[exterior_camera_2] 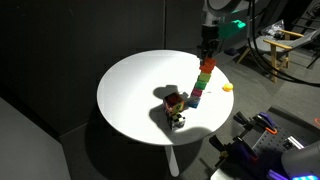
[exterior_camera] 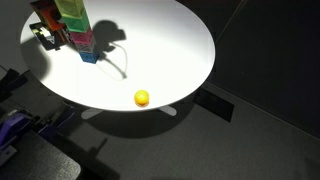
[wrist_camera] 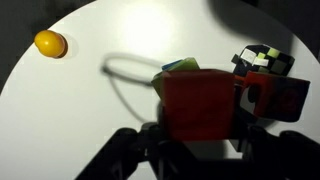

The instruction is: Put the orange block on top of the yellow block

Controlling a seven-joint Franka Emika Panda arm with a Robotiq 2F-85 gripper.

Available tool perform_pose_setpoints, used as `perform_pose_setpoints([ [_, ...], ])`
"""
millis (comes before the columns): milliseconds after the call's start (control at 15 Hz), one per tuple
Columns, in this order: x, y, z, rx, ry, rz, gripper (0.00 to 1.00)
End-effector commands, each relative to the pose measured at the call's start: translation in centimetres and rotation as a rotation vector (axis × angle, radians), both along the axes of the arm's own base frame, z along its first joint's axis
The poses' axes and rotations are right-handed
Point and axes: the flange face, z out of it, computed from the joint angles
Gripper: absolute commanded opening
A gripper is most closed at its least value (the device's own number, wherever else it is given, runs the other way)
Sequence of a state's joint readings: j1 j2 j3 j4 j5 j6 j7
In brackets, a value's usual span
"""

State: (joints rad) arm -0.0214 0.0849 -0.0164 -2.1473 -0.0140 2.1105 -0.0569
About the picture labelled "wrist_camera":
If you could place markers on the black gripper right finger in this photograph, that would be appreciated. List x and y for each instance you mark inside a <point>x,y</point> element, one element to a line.
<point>283,156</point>

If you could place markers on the black white checkered cube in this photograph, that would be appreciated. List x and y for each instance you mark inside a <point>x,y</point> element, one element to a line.
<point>266,60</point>

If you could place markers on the yellow-green block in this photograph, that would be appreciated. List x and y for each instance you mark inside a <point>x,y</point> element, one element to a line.
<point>186,65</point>

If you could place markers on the orange block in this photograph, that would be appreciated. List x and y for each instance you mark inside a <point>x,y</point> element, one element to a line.
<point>198,103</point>

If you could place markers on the multicoloured toy cube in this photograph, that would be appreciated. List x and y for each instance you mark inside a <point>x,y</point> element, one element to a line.
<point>276,96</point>

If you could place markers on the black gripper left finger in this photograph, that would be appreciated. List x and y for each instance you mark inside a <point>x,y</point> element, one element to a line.
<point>133,156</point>

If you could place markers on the yellow rounded block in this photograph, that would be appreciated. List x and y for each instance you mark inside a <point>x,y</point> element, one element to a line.
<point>50,43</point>

